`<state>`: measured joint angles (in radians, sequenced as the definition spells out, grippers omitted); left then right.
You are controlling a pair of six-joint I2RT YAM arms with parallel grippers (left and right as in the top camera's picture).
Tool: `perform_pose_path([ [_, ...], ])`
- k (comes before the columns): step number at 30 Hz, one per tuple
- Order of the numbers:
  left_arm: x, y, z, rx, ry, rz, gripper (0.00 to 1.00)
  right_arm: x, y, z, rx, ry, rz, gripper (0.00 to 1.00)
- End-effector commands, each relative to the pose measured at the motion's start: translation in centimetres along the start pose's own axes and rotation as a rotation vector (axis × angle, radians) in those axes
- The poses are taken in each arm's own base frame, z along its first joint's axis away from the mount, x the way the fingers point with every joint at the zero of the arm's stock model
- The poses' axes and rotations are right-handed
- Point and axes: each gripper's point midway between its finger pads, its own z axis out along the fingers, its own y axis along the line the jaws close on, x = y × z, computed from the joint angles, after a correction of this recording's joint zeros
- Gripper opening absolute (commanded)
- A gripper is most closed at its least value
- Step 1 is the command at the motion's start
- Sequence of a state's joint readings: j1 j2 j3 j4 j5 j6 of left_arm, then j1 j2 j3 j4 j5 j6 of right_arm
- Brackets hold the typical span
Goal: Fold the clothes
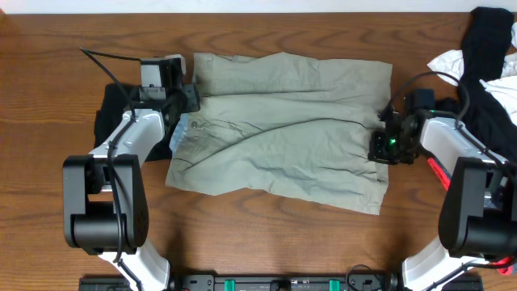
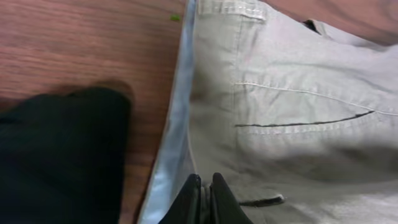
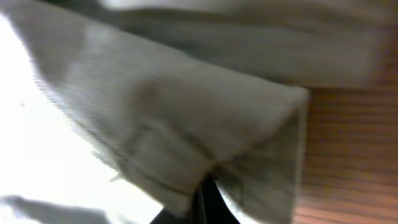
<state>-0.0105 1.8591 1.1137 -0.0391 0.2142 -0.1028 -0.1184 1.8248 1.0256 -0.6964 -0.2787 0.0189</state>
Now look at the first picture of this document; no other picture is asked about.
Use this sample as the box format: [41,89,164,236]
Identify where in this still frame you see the white garment right pile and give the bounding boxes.
[427,18,516,124]

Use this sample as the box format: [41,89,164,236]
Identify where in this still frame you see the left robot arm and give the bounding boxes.
[62,54,200,290]

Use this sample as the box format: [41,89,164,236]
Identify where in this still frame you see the grey red trimmed garment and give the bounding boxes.
[427,158,451,190]

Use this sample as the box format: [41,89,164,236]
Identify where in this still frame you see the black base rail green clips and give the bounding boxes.
[78,272,484,291]

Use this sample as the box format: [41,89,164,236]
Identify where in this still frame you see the khaki green shorts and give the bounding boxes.
[166,53,393,215]

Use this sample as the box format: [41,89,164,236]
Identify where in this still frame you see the black folded garment left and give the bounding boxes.
[94,83,172,162]

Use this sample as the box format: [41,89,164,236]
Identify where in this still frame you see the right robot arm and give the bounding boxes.
[368,109,516,290]

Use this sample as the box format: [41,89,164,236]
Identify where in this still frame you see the black garment right pile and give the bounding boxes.
[427,7,516,162]

